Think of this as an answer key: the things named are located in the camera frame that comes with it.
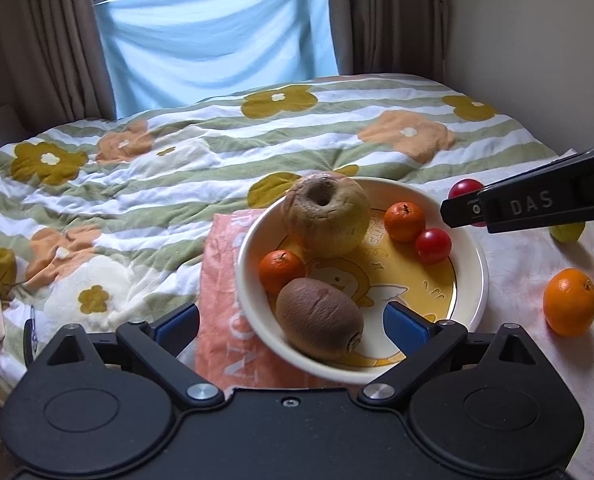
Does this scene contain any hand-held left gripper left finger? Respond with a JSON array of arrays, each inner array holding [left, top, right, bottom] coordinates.
[[47, 302, 226, 411]]

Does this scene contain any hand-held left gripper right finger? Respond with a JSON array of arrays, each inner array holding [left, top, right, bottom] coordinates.
[[357, 301, 538, 409]]

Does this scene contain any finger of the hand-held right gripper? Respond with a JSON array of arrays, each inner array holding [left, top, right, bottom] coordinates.
[[439, 186, 494, 229]]

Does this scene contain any cream ceramic bowl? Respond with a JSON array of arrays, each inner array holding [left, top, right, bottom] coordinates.
[[235, 176, 489, 372]]

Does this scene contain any small tangerine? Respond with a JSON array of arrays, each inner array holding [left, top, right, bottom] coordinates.
[[258, 250, 307, 295], [383, 202, 427, 242]]

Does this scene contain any brown kiwi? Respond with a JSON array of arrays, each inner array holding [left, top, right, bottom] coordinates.
[[275, 277, 365, 361]]

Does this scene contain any wrinkled yellow apple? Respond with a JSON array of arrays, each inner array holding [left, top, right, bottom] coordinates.
[[283, 171, 371, 257]]

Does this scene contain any orange pink towel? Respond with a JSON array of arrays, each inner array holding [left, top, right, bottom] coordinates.
[[195, 208, 329, 392]]

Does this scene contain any green round fruit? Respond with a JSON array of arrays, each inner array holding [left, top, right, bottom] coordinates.
[[549, 220, 587, 245]]

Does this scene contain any white cloth sheet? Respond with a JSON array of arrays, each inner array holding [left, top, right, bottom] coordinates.
[[417, 147, 594, 480]]

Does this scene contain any large orange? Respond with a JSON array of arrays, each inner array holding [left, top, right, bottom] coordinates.
[[542, 268, 594, 337]]

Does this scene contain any small black device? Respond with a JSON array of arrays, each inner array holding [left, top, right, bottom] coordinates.
[[23, 317, 38, 364]]

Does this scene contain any floral striped blanket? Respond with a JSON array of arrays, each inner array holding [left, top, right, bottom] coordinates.
[[0, 74, 561, 407]]

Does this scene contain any brown curtain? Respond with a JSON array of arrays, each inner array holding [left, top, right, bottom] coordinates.
[[0, 0, 118, 132], [326, 0, 452, 82]]

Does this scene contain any light blue cloth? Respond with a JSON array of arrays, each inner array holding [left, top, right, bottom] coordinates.
[[93, 0, 339, 120]]

